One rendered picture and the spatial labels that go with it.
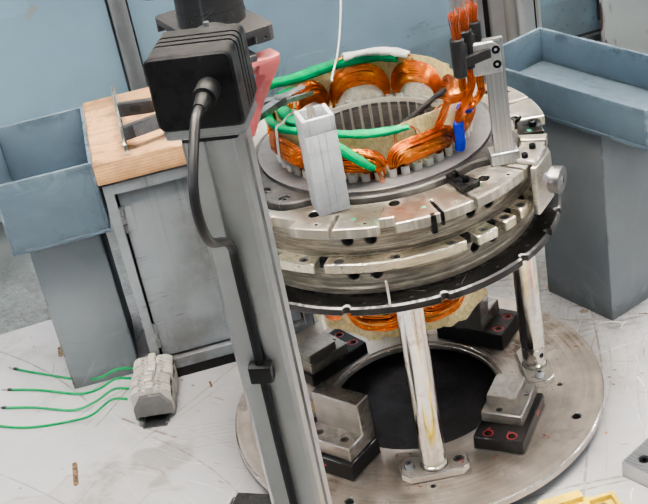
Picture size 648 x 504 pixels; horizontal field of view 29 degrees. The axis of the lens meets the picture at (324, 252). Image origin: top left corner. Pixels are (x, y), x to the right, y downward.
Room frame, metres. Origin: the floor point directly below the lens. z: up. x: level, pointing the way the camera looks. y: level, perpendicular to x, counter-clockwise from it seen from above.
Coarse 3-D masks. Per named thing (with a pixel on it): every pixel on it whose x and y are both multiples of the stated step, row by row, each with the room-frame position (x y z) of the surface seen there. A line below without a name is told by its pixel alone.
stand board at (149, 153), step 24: (120, 96) 1.39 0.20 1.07; (144, 96) 1.38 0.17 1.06; (96, 120) 1.33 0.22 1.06; (96, 144) 1.26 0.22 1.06; (120, 144) 1.25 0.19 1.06; (144, 144) 1.24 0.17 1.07; (168, 144) 1.23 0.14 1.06; (96, 168) 1.21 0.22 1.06; (120, 168) 1.21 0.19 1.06; (144, 168) 1.21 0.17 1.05; (168, 168) 1.22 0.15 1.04
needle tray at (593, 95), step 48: (528, 48) 1.34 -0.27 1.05; (576, 48) 1.30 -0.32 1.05; (624, 48) 1.24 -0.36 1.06; (528, 96) 1.22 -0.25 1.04; (576, 96) 1.16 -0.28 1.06; (624, 96) 1.21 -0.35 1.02; (576, 144) 1.19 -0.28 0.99; (624, 144) 1.17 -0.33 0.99; (576, 192) 1.19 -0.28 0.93; (624, 192) 1.17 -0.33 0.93; (576, 240) 1.19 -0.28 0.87; (624, 240) 1.17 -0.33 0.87; (576, 288) 1.20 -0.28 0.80; (624, 288) 1.17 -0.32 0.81
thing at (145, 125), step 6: (138, 120) 1.23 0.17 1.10; (144, 120) 1.23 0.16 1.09; (150, 120) 1.23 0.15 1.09; (156, 120) 1.24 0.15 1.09; (126, 126) 1.23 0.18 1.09; (132, 126) 1.23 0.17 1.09; (138, 126) 1.23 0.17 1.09; (144, 126) 1.23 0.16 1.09; (150, 126) 1.23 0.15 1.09; (156, 126) 1.24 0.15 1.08; (126, 132) 1.22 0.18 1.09; (132, 132) 1.23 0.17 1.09; (138, 132) 1.23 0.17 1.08; (144, 132) 1.23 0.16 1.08; (126, 138) 1.22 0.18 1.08; (132, 138) 1.23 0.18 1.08
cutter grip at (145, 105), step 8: (120, 104) 1.29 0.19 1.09; (128, 104) 1.29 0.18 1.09; (136, 104) 1.29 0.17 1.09; (144, 104) 1.29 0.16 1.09; (152, 104) 1.29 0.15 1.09; (120, 112) 1.29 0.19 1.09; (128, 112) 1.29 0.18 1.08; (136, 112) 1.29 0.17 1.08; (144, 112) 1.29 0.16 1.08; (152, 112) 1.29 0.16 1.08
